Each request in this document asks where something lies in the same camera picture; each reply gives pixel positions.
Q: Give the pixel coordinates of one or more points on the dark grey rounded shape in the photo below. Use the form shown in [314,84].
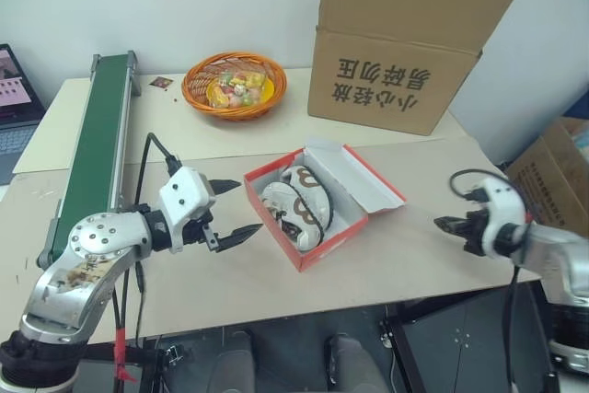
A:
[234,365]
[354,367]

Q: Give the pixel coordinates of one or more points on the small dark printed card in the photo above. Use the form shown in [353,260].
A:
[160,82]

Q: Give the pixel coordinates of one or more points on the green conveyor belt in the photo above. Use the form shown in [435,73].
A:
[92,135]

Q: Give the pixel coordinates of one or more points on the clear bag of colourful candies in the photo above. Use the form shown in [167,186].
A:
[232,89]

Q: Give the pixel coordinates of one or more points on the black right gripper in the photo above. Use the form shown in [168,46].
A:
[478,227]

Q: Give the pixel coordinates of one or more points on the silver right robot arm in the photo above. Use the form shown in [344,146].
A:
[557,255]

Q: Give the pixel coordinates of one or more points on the printed brown cardboard carton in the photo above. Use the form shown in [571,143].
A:
[547,181]

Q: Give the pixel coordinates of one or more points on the white shoe with brown pattern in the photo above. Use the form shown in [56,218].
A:
[306,181]
[290,209]

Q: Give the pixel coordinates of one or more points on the beige cardboard sheet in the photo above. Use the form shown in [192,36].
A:
[60,112]

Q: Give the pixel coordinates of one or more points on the large brown cardboard box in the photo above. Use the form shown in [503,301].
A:
[368,80]

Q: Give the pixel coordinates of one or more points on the black cabinet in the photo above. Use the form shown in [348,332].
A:
[460,342]

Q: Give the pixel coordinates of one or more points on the open laptop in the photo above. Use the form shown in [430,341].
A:
[14,89]

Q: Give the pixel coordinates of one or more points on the orange wicker basket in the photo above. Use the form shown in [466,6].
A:
[193,94]

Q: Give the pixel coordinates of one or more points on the orange and white shoebox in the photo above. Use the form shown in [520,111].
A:
[363,181]

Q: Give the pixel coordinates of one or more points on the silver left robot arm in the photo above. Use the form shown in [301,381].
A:
[92,264]

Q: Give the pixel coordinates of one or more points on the black table frame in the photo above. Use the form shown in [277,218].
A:
[101,354]

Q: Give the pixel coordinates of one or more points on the yellow plate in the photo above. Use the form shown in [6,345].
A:
[269,88]

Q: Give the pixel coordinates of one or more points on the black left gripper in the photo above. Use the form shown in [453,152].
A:
[198,234]

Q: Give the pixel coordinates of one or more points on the blue object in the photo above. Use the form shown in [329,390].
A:
[579,107]

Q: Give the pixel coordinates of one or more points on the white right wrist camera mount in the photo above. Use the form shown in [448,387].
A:
[501,204]

